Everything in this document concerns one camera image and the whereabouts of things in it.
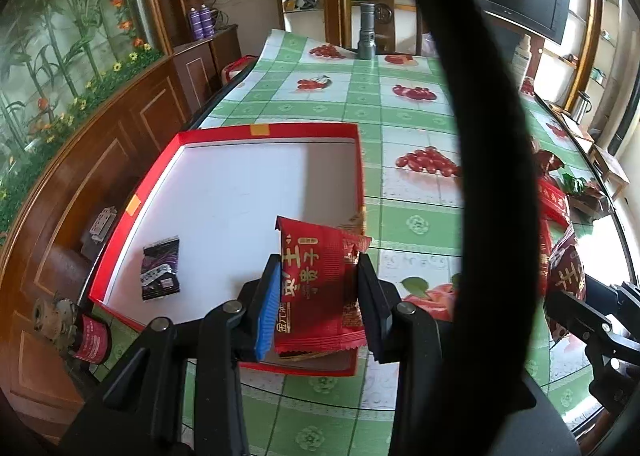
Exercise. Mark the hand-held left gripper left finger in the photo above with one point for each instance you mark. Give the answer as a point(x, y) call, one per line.
point(267, 311)

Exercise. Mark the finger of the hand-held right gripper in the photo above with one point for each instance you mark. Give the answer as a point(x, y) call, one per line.
point(617, 292)
point(580, 313)

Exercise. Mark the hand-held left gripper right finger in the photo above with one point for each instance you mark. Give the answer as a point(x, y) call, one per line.
point(372, 306)

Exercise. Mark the dark red snack packet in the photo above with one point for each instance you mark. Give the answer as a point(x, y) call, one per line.
point(567, 261)
point(547, 161)

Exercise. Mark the black snack packet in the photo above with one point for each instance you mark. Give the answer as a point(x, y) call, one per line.
point(160, 268)

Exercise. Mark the red cardboard box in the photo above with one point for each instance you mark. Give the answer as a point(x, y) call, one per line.
point(225, 186)

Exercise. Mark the green snack packet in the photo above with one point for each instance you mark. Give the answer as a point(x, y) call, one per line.
point(574, 184)

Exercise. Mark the small wooden table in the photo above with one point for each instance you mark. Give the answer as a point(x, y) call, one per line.
point(610, 168)

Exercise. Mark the red labelled gas canister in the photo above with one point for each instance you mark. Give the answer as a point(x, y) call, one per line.
point(90, 341)

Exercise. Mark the white plug adapter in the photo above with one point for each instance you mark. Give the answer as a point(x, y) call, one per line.
point(102, 223)

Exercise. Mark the steel kettle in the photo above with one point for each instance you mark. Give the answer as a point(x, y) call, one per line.
point(581, 106)

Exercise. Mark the brown wooden cabinet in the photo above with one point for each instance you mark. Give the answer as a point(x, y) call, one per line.
point(115, 151)

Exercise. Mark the red basket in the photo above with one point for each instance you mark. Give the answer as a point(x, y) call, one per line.
point(237, 68)

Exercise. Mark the grey flashlight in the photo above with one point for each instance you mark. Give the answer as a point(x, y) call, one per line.
point(367, 31)

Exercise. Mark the purple spray can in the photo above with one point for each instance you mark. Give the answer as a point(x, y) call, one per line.
point(195, 23)
point(206, 21)

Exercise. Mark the floral wall mural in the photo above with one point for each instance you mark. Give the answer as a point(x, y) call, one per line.
point(60, 36)

